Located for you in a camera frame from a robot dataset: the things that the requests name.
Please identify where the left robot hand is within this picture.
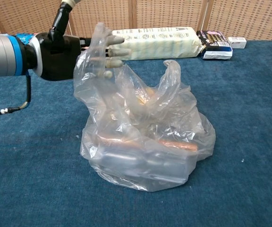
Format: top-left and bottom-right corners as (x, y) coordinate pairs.
(35, 0), (131, 81)

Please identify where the clear plastic bag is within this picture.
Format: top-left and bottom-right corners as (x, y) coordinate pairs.
(73, 22), (216, 192)

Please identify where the blue cookie box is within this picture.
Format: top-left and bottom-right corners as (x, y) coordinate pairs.
(15, 32), (37, 45)

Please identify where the yellow snack packet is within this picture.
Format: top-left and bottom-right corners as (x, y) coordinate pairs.
(136, 88), (156, 105)

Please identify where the long white wrapped package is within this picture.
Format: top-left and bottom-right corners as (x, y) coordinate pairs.
(110, 26), (204, 60)

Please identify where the blue table mat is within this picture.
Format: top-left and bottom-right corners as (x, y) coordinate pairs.
(0, 40), (272, 227)

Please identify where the woven folding screen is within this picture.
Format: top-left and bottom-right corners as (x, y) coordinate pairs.
(0, 0), (272, 41)

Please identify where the clear water bottle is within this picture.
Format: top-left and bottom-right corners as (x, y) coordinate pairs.
(98, 146), (188, 183)

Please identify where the brown sausage stick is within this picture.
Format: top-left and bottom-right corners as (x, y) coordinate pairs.
(95, 136), (198, 152)

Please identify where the black and pink snack pack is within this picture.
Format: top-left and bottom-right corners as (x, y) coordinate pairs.
(196, 30), (233, 60)

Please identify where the small white box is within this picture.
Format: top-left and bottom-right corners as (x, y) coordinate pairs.
(228, 36), (247, 50)

